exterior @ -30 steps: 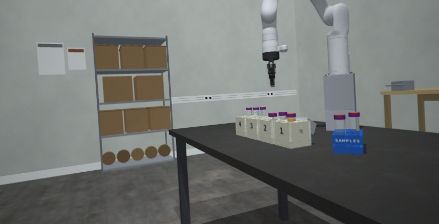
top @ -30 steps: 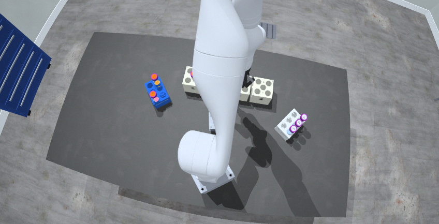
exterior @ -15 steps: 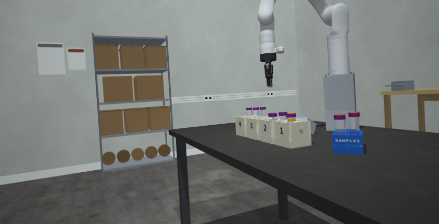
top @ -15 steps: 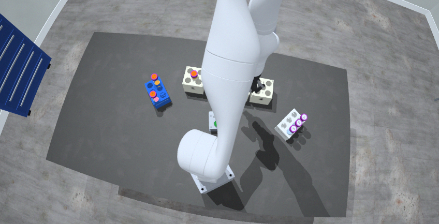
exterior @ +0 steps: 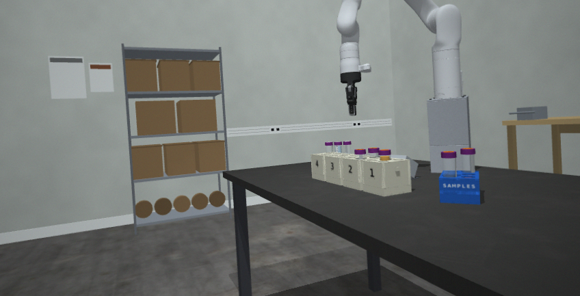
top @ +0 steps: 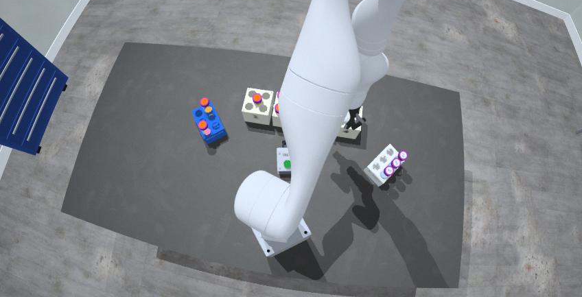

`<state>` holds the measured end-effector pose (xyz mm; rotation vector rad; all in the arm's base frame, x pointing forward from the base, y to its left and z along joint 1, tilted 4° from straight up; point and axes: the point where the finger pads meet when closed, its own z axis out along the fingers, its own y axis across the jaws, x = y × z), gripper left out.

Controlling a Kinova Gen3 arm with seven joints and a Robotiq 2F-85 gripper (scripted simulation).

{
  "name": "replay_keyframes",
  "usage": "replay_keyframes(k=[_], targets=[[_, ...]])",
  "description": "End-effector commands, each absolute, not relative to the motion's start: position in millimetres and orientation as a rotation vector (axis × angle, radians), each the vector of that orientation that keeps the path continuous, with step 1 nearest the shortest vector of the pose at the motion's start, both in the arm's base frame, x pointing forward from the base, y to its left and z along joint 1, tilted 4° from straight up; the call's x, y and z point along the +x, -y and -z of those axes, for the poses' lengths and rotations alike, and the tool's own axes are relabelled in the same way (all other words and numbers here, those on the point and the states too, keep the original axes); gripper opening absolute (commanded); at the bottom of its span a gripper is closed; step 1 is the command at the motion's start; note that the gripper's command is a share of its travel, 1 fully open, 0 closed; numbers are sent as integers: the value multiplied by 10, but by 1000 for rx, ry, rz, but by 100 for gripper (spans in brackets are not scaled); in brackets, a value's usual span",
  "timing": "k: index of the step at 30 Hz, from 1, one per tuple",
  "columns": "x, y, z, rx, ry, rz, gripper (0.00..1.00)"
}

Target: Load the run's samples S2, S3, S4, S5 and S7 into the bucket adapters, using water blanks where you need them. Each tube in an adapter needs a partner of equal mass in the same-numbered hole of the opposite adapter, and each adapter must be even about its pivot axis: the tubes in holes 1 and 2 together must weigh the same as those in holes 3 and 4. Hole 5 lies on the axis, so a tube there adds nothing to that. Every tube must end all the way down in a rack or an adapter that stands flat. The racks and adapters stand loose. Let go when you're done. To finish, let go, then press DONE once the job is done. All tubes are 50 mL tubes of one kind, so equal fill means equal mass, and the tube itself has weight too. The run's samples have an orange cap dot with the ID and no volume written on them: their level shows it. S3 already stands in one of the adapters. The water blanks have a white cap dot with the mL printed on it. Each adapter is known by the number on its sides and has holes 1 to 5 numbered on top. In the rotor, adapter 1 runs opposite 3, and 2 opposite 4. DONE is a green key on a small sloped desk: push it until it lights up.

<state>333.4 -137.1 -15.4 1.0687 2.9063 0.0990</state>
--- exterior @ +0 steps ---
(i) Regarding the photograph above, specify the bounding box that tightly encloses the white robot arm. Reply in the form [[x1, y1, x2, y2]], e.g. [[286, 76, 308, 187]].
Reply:
[[337, 0, 464, 99]]

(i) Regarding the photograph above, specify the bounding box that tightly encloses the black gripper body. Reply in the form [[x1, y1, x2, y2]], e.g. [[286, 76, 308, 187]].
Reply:
[[340, 72, 361, 87]]

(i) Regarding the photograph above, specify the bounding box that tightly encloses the white bucket adapter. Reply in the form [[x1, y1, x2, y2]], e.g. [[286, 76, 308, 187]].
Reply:
[[311, 152, 346, 181], [362, 158, 412, 196], [325, 154, 356, 185], [341, 155, 380, 191]]

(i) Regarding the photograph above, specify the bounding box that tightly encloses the blue tube rack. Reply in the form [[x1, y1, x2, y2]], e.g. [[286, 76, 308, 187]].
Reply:
[[439, 171, 480, 204]]

